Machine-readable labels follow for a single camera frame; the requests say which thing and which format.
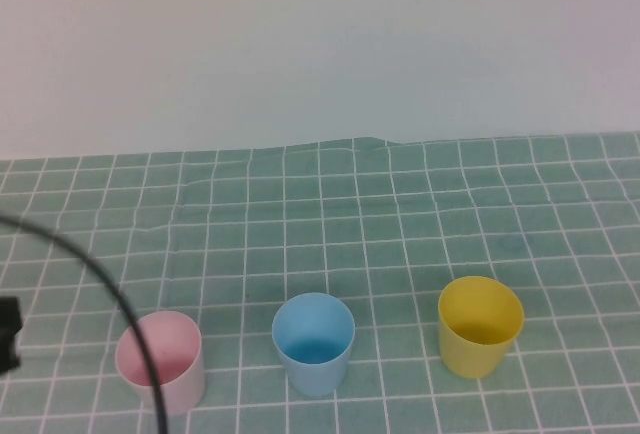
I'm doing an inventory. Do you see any green checkered tablecloth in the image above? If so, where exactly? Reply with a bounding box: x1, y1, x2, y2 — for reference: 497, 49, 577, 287
0, 134, 640, 434

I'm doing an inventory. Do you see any black cable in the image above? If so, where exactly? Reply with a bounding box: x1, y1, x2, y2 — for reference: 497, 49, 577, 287
0, 213, 170, 434

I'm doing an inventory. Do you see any yellow plastic cup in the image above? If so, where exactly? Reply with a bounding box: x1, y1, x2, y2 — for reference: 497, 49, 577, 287
437, 276, 526, 380

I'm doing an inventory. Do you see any pink plastic cup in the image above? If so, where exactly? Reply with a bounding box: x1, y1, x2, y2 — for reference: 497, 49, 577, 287
114, 310, 207, 416

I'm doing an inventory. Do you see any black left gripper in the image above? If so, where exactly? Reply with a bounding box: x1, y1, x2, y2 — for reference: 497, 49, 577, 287
0, 295, 24, 376

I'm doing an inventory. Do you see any blue plastic cup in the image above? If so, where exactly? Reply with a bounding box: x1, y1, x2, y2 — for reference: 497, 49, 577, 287
271, 292, 357, 397

